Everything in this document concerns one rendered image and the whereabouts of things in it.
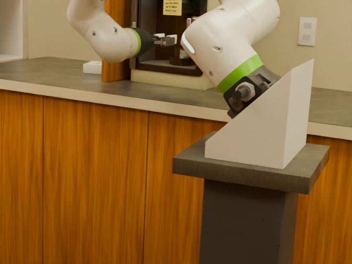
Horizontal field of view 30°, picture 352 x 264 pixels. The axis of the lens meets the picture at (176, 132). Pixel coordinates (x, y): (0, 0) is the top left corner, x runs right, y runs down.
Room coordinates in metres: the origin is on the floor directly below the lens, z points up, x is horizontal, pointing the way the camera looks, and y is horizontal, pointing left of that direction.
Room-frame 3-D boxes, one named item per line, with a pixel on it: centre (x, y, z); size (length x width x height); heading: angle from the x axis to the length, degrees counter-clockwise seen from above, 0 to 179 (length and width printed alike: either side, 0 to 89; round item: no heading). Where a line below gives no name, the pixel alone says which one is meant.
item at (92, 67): (2.78, 0.31, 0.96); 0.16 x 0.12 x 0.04; 82
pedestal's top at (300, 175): (1.57, -0.20, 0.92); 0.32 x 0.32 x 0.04; 70
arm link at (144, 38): (2.05, 0.15, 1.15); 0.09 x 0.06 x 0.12; 65
